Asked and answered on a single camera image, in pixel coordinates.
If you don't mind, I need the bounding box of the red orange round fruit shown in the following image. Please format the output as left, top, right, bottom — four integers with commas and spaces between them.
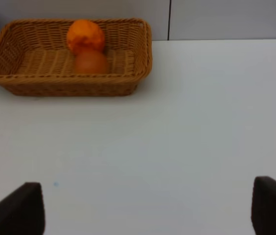
74, 49, 109, 74

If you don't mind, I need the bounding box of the orange mandarin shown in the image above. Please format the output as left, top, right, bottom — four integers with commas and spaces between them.
67, 19, 105, 55

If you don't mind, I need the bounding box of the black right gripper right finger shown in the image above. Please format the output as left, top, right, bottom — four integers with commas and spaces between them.
251, 176, 276, 235

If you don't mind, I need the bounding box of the light brown wicker basket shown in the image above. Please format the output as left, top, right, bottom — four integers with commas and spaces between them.
0, 18, 152, 96

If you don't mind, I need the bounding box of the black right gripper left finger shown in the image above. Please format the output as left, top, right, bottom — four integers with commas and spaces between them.
0, 182, 46, 235

